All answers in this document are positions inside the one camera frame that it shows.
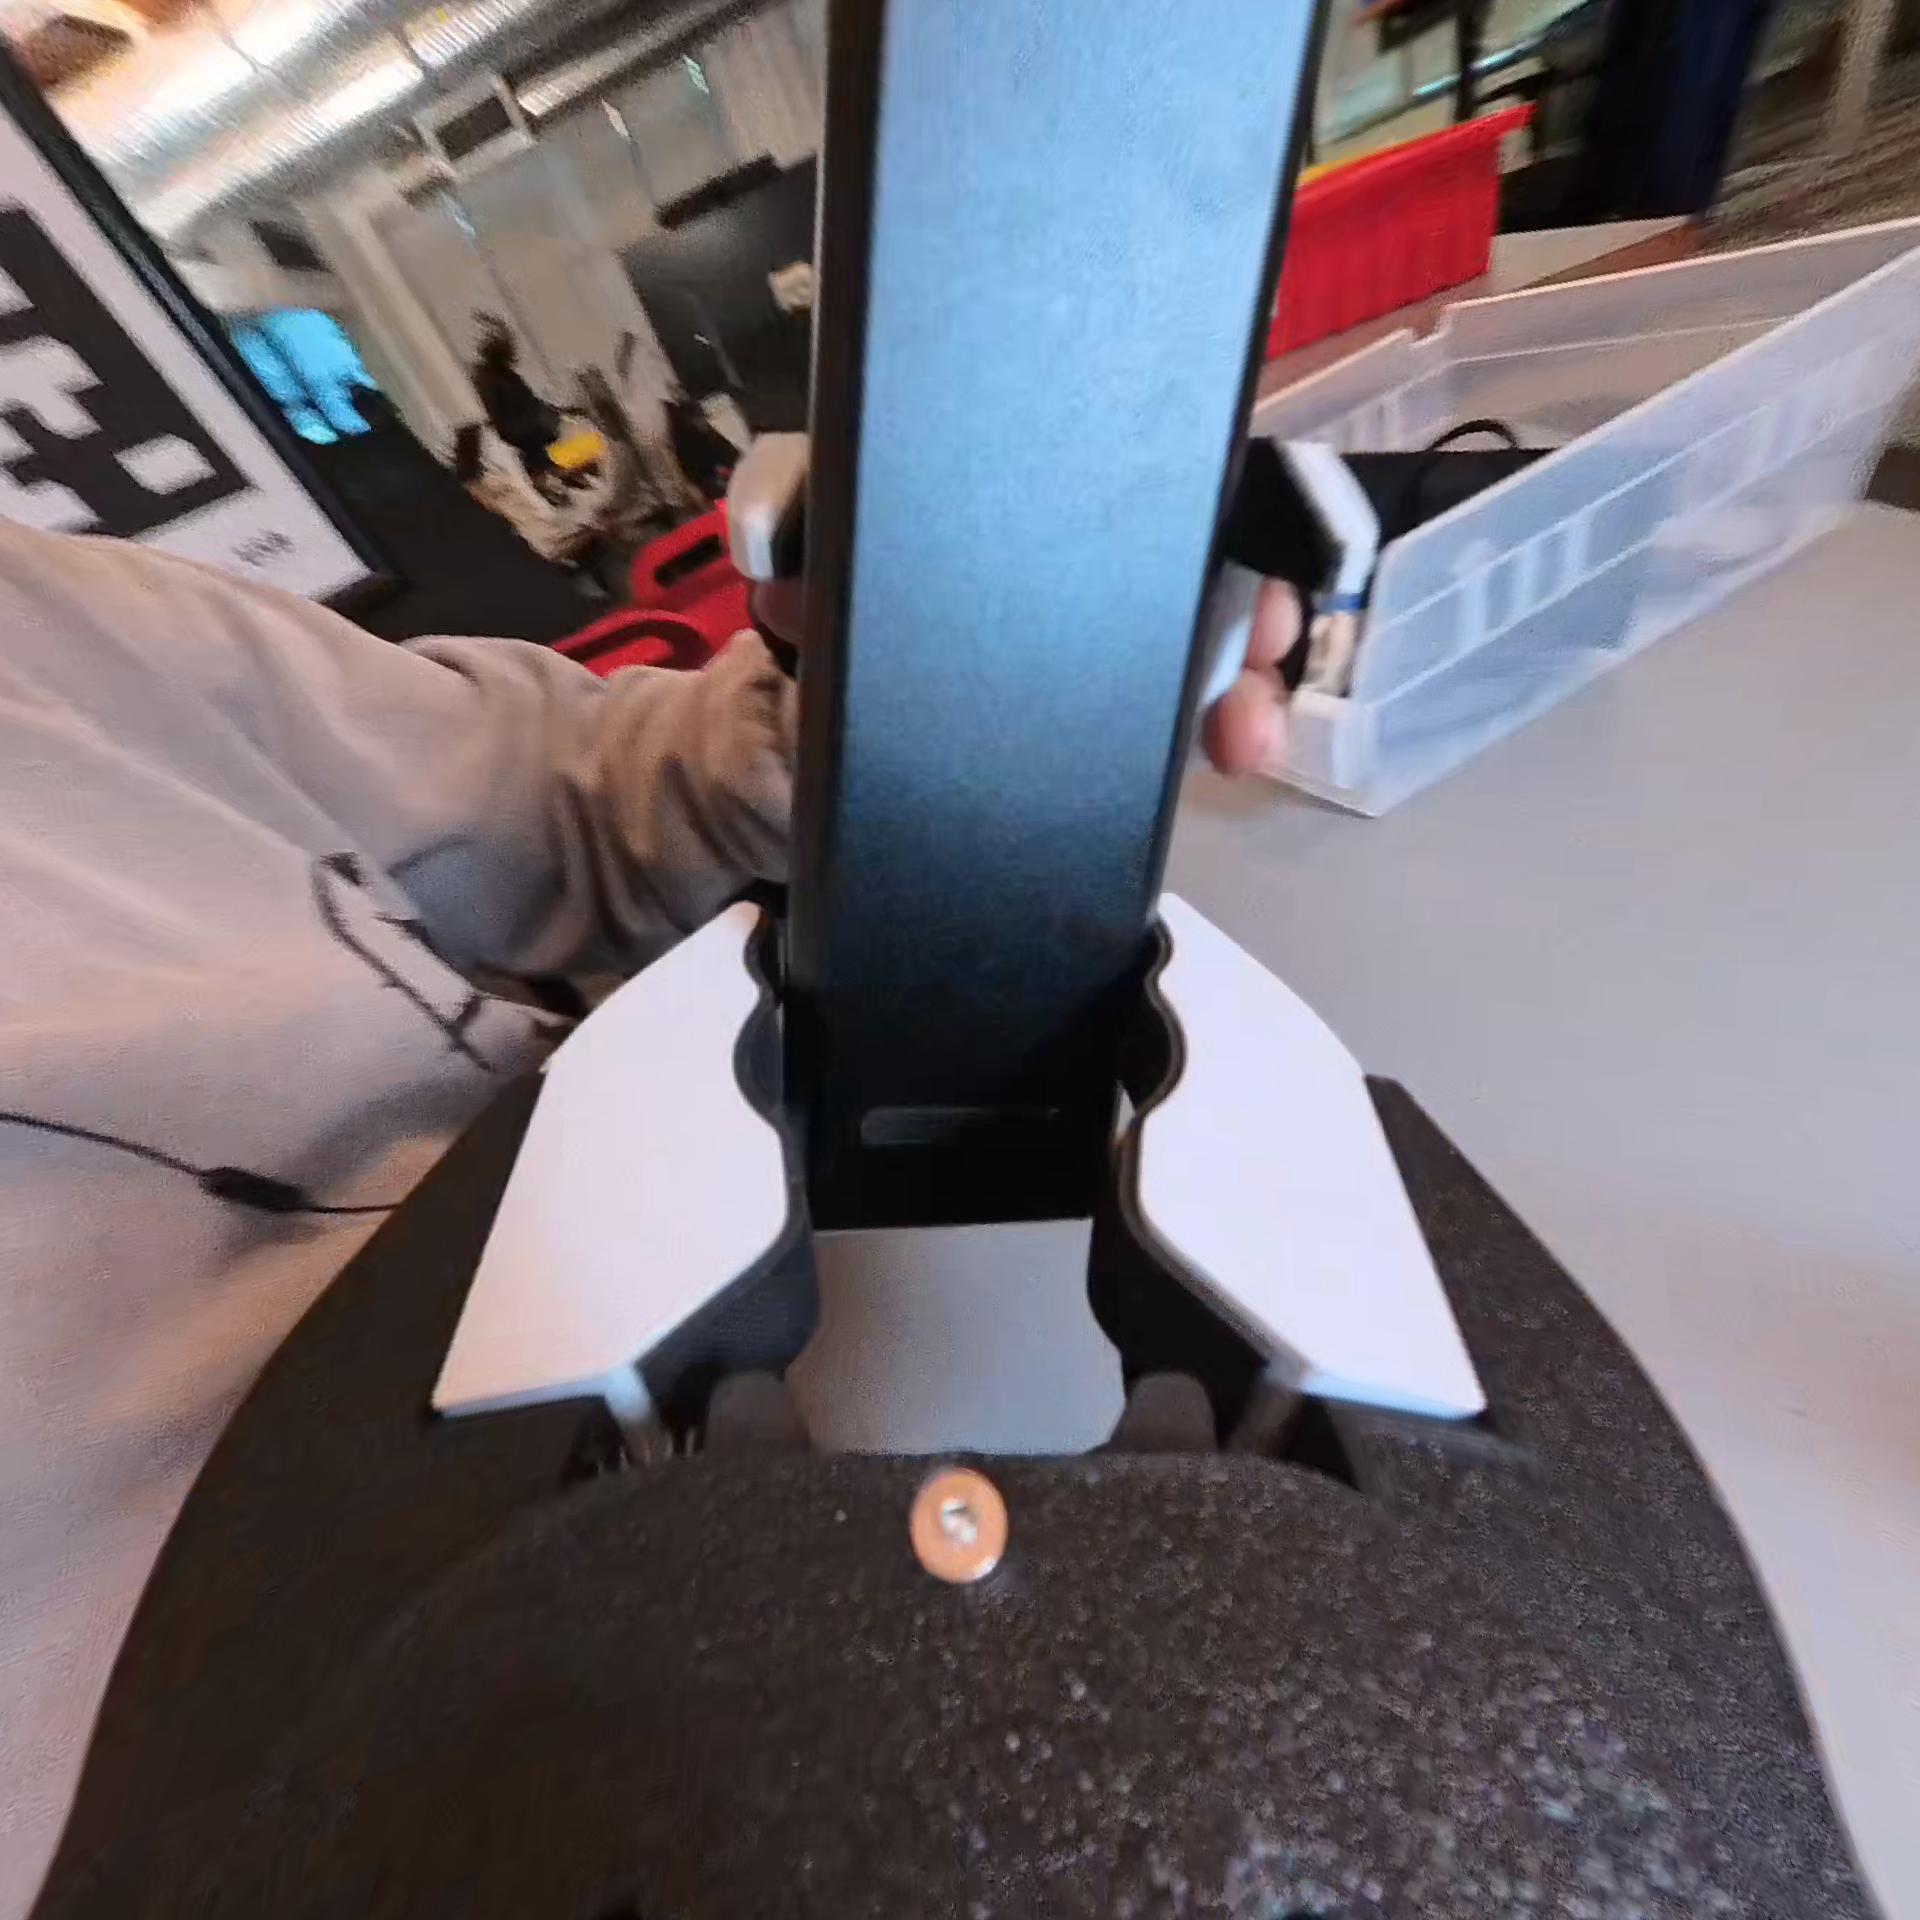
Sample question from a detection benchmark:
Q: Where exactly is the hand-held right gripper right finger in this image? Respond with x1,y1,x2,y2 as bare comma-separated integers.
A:
1084,891,1490,1455

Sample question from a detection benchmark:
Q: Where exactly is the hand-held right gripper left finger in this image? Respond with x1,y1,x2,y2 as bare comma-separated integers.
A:
429,897,825,1465

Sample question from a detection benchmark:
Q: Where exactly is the black device with port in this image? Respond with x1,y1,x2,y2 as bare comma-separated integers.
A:
780,0,1328,1235

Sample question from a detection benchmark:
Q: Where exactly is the person's left forearm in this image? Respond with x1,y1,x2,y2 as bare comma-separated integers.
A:
0,518,800,1051

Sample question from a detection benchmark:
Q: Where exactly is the person's left hand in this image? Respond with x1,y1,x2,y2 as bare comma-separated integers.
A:
1197,577,1311,781

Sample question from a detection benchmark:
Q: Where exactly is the black bag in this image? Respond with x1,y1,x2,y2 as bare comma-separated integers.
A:
1351,422,1562,550

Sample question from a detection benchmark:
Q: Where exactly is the red plastic crate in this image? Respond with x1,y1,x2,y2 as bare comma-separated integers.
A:
1267,104,1536,361

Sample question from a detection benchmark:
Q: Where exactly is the clear plastic storage bin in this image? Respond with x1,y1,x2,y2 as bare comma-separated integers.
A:
1252,218,1920,818

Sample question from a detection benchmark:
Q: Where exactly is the person's beige sweatshirt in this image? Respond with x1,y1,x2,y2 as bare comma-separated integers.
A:
0,839,587,1920

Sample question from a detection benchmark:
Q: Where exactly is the red plastic container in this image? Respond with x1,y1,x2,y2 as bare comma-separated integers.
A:
546,504,759,677

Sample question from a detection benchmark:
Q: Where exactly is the black and white printed board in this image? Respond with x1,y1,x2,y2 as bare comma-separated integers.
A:
0,46,396,609

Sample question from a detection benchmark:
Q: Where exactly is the thin black cable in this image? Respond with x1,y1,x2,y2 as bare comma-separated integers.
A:
0,1106,400,1222

